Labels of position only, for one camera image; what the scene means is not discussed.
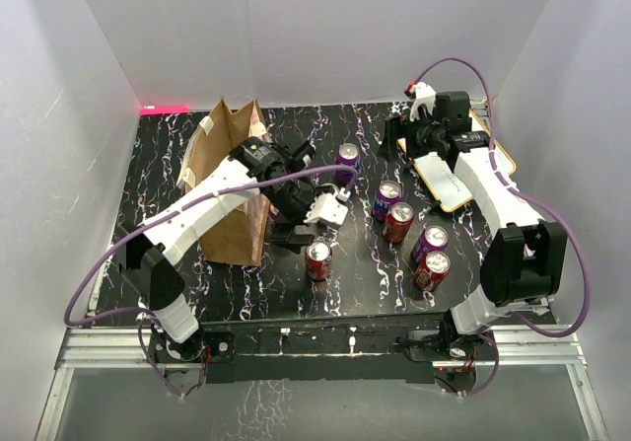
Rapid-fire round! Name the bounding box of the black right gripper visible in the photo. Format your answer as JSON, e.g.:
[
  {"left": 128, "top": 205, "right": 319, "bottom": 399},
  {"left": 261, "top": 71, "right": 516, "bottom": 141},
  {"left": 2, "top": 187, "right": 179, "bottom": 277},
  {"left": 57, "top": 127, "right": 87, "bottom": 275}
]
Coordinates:
[{"left": 378, "top": 108, "right": 446, "bottom": 164}]

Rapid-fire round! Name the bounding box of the yellow framed whiteboard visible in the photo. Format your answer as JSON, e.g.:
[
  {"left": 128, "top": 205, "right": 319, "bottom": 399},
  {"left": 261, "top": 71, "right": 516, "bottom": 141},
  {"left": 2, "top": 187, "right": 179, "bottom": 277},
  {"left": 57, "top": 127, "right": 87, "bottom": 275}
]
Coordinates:
[{"left": 397, "top": 110, "right": 517, "bottom": 213}]

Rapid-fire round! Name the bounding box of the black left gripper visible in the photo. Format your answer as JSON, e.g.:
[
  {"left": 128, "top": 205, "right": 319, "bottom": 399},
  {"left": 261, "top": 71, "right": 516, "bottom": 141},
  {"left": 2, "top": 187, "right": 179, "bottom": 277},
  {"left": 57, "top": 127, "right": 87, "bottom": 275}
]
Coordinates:
[{"left": 263, "top": 179, "right": 333, "bottom": 253}]

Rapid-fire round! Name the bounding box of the red cola can front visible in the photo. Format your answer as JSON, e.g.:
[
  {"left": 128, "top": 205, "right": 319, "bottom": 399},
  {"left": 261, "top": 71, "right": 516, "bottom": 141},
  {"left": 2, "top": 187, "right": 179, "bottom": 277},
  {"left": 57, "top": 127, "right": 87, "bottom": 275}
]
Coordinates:
[{"left": 305, "top": 240, "right": 332, "bottom": 281}]

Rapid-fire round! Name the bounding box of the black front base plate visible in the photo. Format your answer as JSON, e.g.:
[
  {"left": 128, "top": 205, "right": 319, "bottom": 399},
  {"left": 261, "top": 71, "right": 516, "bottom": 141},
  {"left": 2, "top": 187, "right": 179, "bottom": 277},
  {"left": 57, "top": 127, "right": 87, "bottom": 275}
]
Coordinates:
[{"left": 149, "top": 314, "right": 494, "bottom": 384}]

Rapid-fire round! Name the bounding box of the brown canvas tote bag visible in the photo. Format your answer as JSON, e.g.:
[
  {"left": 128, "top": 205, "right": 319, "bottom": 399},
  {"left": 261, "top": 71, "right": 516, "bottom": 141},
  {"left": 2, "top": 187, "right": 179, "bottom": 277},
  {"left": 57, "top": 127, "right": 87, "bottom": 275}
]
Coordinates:
[{"left": 177, "top": 100, "right": 270, "bottom": 267}]

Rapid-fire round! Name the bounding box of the purple fanta can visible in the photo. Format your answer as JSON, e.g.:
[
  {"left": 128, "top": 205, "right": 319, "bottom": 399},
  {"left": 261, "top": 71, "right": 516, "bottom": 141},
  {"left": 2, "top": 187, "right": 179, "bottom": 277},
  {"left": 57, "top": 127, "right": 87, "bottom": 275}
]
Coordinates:
[
  {"left": 410, "top": 225, "right": 449, "bottom": 263},
  {"left": 335, "top": 143, "right": 360, "bottom": 184},
  {"left": 372, "top": 180, "right": 401, "bottom": 222}
]

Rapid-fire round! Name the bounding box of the red cola can centre right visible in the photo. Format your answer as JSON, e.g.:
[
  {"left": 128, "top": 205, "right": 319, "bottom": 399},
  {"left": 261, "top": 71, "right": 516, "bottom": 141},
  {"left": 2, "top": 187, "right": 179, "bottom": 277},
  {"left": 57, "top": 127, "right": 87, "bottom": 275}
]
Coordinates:
[{"left": 382, "top": 201, "right": 414, "bottom": 244}]

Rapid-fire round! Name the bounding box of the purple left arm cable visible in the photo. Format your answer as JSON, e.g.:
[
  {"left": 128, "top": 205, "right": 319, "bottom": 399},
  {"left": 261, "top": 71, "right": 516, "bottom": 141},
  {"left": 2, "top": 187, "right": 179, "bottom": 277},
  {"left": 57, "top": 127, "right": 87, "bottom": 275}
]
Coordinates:
[{"left": 63, "top": 164, "right": 359, "bottom": 399}]

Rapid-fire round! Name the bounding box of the red cola can far right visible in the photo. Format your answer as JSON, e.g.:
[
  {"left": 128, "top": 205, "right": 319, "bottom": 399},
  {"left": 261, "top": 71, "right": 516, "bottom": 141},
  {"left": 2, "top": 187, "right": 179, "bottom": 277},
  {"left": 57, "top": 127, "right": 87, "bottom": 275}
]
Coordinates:
[{"left": 413, "top": 251, "right": 451, "bottom": 292}]

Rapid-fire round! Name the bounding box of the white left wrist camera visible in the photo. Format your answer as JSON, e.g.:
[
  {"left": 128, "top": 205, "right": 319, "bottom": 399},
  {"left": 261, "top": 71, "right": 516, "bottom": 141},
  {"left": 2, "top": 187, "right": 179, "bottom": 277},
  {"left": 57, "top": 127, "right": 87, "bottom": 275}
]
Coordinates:
[{"left": 303, "top": 192, "right": 349, "bottom": 229}]

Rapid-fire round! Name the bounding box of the purple Fanta can centre right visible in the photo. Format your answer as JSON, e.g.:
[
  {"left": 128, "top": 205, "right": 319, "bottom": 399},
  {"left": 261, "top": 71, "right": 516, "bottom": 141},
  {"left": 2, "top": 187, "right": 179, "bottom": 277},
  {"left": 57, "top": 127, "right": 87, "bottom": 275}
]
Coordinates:
[{"left": 372, "top": 180, "right": 401, "bottom": 222}]

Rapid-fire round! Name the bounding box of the purple Fanta can back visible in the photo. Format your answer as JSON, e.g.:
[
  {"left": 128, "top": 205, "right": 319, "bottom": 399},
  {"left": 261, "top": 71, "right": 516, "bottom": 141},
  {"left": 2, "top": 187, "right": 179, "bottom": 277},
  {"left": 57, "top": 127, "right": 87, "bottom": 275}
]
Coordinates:
[{"left": 335, "top": 143, "right": 360, "bottom": 184}]

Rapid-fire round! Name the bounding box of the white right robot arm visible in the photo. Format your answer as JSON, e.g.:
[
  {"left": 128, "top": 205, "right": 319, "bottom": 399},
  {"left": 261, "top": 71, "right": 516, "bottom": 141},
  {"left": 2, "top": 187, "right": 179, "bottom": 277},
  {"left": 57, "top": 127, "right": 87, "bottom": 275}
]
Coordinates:
[{"left": 379, "top": 82, "right": 567, "bottom": 359}]

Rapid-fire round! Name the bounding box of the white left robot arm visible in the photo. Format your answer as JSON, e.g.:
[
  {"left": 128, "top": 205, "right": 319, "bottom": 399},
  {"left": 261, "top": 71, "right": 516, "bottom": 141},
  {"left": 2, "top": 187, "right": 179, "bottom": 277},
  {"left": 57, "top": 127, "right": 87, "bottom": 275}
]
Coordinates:
[{"left": 112, "top": 137, "right": 316, "bottom": 361}]

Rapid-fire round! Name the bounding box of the aluminium rail frame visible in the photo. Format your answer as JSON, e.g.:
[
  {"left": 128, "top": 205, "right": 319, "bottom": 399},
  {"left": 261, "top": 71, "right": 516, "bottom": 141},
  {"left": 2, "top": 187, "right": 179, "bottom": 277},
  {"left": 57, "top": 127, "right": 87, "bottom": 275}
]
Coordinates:
[{"left": 40, "top": 103, "right": 607, "bottom": 440}]

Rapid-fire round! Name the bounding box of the purple Fanta can far right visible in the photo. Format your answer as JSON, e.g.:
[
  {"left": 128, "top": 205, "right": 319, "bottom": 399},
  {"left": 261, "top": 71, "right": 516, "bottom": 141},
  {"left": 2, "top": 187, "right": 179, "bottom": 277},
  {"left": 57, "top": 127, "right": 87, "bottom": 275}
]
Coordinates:
[{"left": 410, "top": 225, "right": 449, "bottom": 263}]

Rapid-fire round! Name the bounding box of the red cola can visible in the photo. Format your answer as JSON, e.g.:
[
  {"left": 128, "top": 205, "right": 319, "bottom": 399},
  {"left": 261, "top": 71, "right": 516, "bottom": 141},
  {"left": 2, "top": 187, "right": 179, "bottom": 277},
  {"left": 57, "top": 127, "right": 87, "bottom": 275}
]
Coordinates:
[
  {"left": 382, "top": 201, "right": 414, "bottom": 244},
  {"left": 305, "top": 240, "right": 332, "bottom": 281},
  {"left": 413, "top": 251, "right": 451, "bottom": 292}
]

